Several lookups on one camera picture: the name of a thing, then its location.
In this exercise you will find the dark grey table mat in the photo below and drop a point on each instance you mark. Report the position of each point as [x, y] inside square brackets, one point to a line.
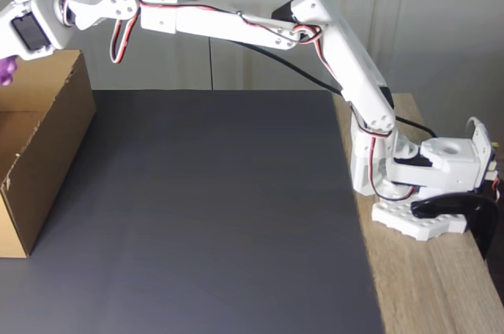
[197, 255]

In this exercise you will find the pink purple bumpy ball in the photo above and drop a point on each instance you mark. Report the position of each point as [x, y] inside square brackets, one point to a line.
[7, 70]

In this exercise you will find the black table clamp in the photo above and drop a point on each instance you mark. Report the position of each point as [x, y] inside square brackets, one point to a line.
[478, 212]

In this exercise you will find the brown cardboard box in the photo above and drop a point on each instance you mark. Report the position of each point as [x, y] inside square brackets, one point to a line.
[59, 121]

